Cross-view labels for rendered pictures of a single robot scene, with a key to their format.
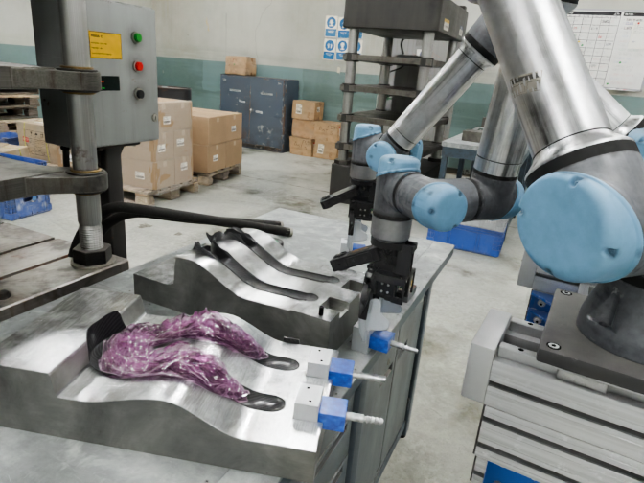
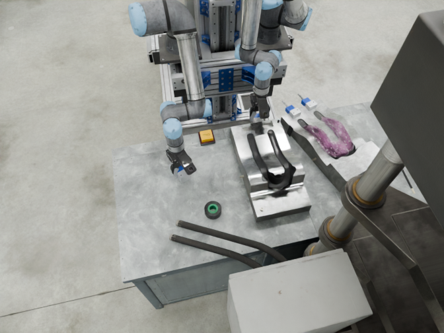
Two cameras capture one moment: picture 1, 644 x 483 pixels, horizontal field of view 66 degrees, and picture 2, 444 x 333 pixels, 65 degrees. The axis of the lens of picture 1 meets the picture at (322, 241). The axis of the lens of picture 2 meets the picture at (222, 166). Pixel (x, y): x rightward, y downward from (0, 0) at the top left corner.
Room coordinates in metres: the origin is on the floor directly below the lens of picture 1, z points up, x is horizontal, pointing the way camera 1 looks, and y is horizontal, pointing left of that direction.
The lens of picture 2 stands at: (1.78, 0.73, 2.31)
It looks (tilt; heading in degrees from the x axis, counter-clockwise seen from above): 58 degrees down; 233
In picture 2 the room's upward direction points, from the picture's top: straight up
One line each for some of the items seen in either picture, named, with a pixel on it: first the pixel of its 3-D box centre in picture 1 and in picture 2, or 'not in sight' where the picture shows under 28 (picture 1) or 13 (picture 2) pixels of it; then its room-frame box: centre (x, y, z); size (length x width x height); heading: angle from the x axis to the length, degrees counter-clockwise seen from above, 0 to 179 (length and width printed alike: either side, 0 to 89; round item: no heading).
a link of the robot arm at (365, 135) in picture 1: (367, 144); (173, 132); (1.40, -0.10, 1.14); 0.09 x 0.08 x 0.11; 66
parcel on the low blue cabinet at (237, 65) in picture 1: (241, 65); not in sight; (8.36, 1.52, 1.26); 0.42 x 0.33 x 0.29; 65
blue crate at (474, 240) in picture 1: (467, 231); not in sight; (4.04, -1.23, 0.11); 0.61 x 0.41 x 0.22; 65
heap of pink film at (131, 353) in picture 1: (182, 344); (331, 133); (0.70, 0.21, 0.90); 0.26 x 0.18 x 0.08; 83
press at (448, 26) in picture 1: (402, 103); not in sight; (5.64, -0.76, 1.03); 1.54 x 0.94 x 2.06; 155
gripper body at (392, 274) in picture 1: (389, 267); (259, 98); (0.88, -0.13, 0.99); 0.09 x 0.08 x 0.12; 65
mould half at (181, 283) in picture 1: (256, 277); (268, 164); (1.05, 0.15, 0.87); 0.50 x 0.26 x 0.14; 66
